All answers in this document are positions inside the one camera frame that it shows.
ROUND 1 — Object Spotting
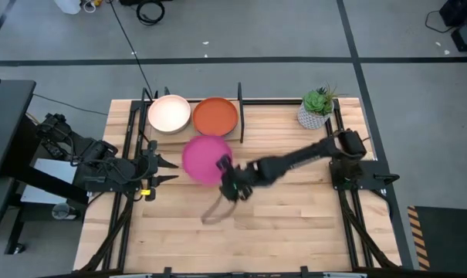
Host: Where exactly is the white container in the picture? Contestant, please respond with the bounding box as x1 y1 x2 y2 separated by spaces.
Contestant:
54 0 82 15

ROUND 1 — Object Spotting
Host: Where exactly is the potted succulent in white pot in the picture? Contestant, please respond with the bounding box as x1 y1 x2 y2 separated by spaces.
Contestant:
296 82 348 131

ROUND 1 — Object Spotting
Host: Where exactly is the black equipment cable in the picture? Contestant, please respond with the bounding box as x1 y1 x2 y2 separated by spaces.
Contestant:
425 9 454 34

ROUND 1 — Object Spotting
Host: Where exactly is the black mat with hazard stripes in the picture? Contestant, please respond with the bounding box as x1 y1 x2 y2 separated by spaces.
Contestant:
406 205 467 276

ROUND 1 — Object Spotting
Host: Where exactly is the white board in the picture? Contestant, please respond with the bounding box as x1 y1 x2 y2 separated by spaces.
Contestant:
19 157 80 205

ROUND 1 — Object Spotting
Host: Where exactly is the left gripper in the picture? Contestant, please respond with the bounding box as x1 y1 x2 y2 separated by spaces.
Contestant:
137 139 180 202

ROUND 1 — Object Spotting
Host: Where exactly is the magenta plate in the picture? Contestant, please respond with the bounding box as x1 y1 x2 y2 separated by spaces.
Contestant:
181 134 234 188

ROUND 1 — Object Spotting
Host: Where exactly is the long black floor cable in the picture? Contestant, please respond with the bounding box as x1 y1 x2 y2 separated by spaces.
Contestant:
108 0 155 100

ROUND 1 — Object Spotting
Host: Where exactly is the black metal table frame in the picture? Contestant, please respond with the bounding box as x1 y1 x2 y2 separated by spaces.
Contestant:
78 98 403 278

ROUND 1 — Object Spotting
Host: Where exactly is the clear cup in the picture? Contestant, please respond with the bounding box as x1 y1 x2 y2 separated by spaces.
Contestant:
50 202 79 222

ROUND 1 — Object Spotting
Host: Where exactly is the coiled black cable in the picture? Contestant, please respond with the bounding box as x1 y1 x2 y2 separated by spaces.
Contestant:
135 0 166 26

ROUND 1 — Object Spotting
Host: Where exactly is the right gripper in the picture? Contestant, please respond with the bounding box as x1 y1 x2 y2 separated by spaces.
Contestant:
216 154 255 203

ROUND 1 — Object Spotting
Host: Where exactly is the black desk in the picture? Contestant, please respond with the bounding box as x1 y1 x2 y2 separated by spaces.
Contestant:
0 79 45 256

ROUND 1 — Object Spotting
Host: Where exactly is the white cord with plug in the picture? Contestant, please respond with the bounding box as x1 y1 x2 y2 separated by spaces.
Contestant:
81 0 104 13

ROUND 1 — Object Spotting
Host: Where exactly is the peach plate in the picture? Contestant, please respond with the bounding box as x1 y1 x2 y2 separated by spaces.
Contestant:
147 94 192 135

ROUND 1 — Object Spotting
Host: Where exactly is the orange plate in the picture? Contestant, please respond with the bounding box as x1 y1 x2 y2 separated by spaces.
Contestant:
192 97 239 137

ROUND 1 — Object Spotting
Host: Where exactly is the thin black desk cable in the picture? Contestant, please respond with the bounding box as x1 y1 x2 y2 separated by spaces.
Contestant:
32 93 109 117

